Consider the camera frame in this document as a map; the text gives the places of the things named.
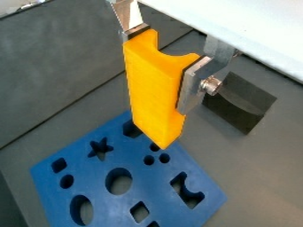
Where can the black fixture stand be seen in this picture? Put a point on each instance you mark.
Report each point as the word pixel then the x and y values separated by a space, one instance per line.
pixel 241 103

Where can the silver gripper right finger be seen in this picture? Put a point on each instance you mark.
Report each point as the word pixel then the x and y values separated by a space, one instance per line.
pixel 198 80

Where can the yellow arch object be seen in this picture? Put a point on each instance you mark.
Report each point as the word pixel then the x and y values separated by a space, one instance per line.
pixel 154 76

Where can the blue foam shape board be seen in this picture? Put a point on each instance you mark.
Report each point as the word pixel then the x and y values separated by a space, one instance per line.
pixel 115 180

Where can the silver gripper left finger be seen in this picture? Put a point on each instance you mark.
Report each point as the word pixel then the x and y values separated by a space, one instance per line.
pixel 128 15

